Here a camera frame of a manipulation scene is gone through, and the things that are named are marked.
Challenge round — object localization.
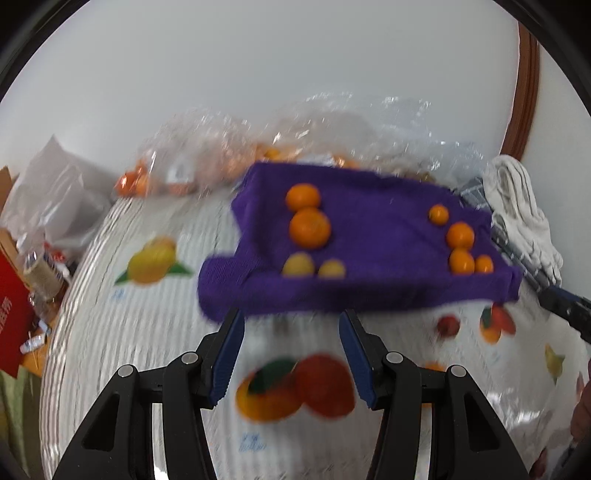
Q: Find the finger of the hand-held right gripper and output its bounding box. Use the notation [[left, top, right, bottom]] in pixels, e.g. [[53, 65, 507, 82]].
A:
[[538, 284, 591, 344]]

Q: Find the grey checked towel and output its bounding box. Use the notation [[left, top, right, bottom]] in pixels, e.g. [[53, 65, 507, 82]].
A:
[[455, 178, 555, 296]]

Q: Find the fruit printed tablecloth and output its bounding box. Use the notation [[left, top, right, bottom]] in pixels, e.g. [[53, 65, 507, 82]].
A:
[[39, 194, 591, 480]]

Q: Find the wooden door frame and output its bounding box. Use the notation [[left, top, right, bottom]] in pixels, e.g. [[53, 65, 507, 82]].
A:
[[501, 21, 541, 162]]

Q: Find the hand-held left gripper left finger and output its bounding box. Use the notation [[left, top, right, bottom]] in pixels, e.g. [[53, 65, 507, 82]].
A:
[[52, 308, 245, 480]]

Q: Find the oval citrus fruit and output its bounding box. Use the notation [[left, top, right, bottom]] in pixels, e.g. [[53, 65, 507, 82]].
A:
[[281, 251, 317, 278], [318, 259, 347, 279]]

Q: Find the green cloth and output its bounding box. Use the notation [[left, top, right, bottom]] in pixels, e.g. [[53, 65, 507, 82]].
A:
[[0, 369, 47, 480]]

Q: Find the large clear plastic bag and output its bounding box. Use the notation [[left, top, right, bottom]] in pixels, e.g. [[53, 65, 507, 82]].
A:
[[272, 92, 490, 181]]

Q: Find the clear plastic bag with fruit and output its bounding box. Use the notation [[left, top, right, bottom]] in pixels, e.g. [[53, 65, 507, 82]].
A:
[[113, 108, 278, 199]]

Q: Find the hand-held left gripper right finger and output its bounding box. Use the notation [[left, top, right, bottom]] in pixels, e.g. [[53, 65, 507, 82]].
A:
[[338, 308, 532, 480]]

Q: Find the purple towel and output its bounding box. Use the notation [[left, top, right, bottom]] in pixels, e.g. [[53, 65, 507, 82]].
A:
[[198, 161, 525, 324]]

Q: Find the small rough-skinned mandarin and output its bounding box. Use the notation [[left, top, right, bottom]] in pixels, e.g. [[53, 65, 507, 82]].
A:
[[285, 183, 321, 212]]

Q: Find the red cherry tomato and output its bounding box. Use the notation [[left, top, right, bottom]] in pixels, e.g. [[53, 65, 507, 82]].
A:
[[436, 315, 461, 340]]

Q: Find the cardboard box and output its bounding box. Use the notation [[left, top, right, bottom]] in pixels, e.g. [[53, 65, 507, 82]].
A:
[[0, 166, 19, 222]]

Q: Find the red box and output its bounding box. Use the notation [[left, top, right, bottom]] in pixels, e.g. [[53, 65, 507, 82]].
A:
[[0, 251, 38, 379]]

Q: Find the large rough-skinned mandarin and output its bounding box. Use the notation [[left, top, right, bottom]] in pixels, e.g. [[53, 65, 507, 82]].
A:
[[288, 207, 332, 250]]

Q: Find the white towel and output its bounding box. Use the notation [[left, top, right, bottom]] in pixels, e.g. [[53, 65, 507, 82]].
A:
[[482, 154, 565, 287]]

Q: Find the person's right hand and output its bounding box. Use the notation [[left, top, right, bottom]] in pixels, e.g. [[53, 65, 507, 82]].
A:
[[570, 369, 591, 441]]

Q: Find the white plastic bag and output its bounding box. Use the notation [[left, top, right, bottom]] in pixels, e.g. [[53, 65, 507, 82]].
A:
[[0, 134, 121, 259]]

